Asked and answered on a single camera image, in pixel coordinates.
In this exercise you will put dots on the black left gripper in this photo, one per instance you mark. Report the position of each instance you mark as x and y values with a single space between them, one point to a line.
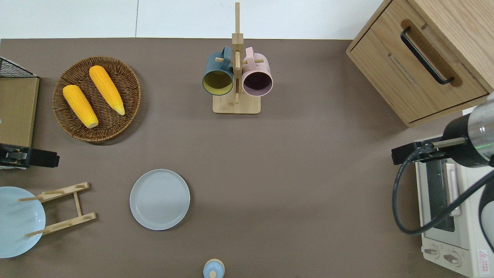
42 158

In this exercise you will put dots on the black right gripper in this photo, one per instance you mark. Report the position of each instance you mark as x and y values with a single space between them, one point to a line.
409 153

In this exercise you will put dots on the gray round plate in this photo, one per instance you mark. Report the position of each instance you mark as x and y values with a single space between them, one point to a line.
159 199

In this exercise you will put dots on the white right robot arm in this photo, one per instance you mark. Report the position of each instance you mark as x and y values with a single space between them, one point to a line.
476 135

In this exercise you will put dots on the wooden plate rack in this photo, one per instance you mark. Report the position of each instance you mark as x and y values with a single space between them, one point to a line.
61 208

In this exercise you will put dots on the light blue plate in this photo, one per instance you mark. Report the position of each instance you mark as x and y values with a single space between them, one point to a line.
17 222

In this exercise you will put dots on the wooden board in basket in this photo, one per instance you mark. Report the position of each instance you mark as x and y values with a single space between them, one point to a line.
17 112

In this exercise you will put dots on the yellow corn cob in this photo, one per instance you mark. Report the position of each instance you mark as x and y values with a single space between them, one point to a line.
107 88
80 105

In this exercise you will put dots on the round brown wicker basket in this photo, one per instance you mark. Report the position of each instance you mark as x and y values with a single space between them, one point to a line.
96 99

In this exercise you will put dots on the white toaster oven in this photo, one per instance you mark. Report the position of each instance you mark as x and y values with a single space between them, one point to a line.
444 231

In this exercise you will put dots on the wooden cabinet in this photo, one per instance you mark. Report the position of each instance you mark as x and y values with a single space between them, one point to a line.
389 69

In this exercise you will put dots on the pink mug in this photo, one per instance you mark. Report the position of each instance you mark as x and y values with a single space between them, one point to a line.
256 75

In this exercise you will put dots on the wooden mug tree stand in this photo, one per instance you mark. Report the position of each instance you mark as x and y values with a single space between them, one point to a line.
236 102

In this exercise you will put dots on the dark blue mug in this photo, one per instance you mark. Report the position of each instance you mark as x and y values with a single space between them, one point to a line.
219 73

